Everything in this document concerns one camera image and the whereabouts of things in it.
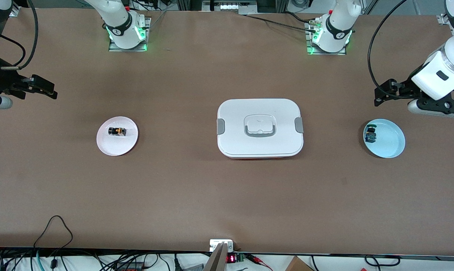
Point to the red digit display module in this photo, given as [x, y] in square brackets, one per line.
[231, 259]

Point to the white power strip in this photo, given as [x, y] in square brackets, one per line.
[230, 6]

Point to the red clip leads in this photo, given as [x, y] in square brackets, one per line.
[255, 259]

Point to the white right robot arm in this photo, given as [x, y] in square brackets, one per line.
[117, 19]

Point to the pink round plate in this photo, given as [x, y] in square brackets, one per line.
[114, 146]

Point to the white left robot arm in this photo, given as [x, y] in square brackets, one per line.
[339, 26]

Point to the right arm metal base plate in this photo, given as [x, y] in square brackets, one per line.
[129, 49]

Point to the white lidded lunch box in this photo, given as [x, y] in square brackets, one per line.
[279, 143]

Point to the black green small part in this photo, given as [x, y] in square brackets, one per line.
[370, 136]

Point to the aluminium camera mount profile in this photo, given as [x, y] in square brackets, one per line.
[216, 261]

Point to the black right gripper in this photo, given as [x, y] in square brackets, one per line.
[2, 81]

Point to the brown cardboard box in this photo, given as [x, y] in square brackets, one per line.
[298, 265]

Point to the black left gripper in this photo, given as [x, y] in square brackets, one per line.
[406, 88]

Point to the light blue round plate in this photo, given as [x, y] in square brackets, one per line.
[379, 149]

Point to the aluminium frame profile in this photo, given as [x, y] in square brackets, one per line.
[443, 19]

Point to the orange push-button switch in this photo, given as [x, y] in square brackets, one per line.
[117, 131]

